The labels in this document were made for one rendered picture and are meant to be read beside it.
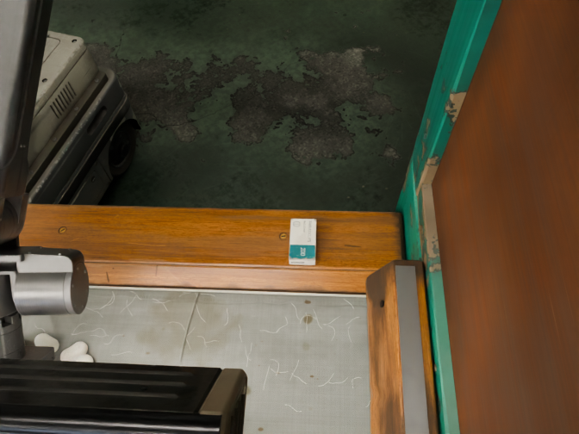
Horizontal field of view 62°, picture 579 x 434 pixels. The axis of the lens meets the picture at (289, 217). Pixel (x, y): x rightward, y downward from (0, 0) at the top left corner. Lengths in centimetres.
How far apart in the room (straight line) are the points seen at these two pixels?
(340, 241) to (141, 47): 167
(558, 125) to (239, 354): 46
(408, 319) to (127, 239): 40
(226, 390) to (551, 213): 21
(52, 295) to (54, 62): 99
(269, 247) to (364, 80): 136
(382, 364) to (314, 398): 12
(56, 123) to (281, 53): 96
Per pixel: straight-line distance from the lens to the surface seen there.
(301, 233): 65
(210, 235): 68
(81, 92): 152
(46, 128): 144
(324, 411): 62
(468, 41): 45
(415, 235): 61
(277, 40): 211
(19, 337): 63
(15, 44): 57
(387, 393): 53
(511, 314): 37
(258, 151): 172
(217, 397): 27
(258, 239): 67
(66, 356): 69
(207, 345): 65
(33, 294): 57
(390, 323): 54
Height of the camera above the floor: 136
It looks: 60 degrees down
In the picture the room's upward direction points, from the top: 5 degrees counter-clockwise
